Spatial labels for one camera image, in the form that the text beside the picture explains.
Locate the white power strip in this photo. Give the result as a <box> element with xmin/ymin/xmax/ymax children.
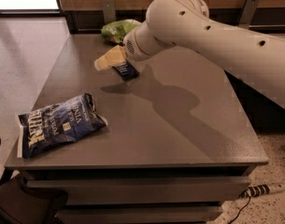
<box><xmin>239</xmin><ymin>183</ymin><xmax>285</xmax><ymax>198</ymax></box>

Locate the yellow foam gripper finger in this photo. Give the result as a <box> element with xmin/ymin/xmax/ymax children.
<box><xmin>94</xmin><ymin>45</ymin><xmax>126</xmax><ymax>71</ymax></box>

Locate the right metal wall bracket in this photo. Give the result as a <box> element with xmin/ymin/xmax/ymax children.
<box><xmin>238</xmin><ymin>0</ymin><xmax>260</xmax><ymax>29</ymax></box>

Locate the blue kettle chips bag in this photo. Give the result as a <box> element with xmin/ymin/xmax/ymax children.
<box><xmin>17</xmin><ymin>93</ymin><xmax>107</xmax><ymax>159</ymax></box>

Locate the black power cable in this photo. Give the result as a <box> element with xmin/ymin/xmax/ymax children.
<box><xmin>227</xmin><ymin>195</ymin><xmax>252</xmax><ymax>224</ymax></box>

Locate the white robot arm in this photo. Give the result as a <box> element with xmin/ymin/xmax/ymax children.
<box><xmin>94</xmin><ymin>0</ymin><xmax>285</xmax><ymax>109</ymax></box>

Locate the green snack bag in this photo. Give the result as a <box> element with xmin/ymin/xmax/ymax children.
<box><xmin>101</xmin><ymin>20</ymin><xmax>141</xmax><ymax>44</ymax></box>

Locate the dark blue rxbar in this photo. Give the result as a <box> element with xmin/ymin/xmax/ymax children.
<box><xmin>113</xmin><ymin>61</ymin><xmax>139</xmax><ymax>80</ymax></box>

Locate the left metal wall bracket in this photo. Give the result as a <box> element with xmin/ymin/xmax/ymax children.
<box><xmin>101</xmin><ymin>0</ymin><xmax>116</xmax><ymax>24</ymax></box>

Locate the brown chair seat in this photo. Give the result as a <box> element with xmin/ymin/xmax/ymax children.
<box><xmin>0</xmin><ymin>174</ymin><xmax>68</xmax><ymax>224</ymax></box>

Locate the metal wall bracket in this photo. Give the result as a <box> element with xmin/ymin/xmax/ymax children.
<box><xmin>101</xmin><ymin>0</ymin><xmax>116</xmax><ymax>24</ymax></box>
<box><xmin>238</xmin><ymin>0</ymin><xmax>260</xmax><ymax>29</ymax></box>

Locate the grey drawer cabinet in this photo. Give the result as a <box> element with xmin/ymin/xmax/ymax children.
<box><xmin>6</xmin><ymin>35</ymin><xmax>268</xmax><ymax>224</ymax></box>

